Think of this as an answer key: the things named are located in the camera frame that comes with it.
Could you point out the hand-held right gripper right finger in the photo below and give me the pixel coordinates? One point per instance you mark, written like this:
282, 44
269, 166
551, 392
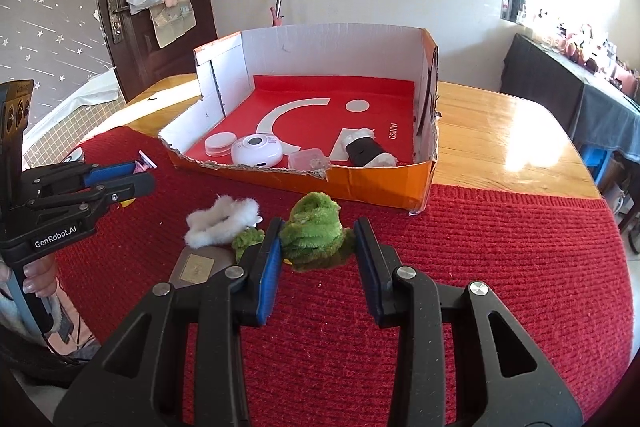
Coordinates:
367, 277

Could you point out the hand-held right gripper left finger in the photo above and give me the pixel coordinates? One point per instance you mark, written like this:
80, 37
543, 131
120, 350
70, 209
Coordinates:
270, 267

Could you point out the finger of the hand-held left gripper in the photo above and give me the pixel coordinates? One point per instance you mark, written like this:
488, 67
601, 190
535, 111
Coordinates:
125, 189
110, 173

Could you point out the green fuzzy scrunchie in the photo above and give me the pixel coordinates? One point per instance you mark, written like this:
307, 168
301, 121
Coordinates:
247, 239
315, 232

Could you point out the white fuzzy star hair clip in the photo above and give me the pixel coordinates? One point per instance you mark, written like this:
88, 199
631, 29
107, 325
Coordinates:
215, 222

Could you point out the grey hard case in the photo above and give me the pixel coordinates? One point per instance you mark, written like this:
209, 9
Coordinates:
197, 267

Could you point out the orange cardboard box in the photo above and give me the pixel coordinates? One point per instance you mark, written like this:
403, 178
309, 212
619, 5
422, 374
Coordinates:
380, 187

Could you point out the clear plastic box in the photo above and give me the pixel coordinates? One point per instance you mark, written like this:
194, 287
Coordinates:
307, 159

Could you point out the white mini camera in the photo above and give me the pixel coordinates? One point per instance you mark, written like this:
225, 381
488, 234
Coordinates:
255, 152

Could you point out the rice ball plush toy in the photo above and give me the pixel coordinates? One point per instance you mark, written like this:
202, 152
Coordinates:
365, 152

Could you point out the person's left hand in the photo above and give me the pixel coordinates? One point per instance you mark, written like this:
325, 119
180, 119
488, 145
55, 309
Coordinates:
37, 279

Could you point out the white plastic sheet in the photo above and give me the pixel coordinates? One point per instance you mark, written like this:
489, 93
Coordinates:
95, 89

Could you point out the red knitted blanket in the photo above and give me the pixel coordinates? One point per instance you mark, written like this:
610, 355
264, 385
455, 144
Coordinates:
475, 257

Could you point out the beige hanging organizer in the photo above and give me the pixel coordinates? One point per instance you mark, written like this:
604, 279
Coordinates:
172, 24

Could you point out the dark brown door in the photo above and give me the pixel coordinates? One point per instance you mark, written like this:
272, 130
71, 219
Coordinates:
200, 32

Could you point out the blue stool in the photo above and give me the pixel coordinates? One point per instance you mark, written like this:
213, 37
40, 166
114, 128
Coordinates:
597, 159

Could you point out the dark cloth covered table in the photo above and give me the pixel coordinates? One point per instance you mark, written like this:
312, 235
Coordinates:
550, 87

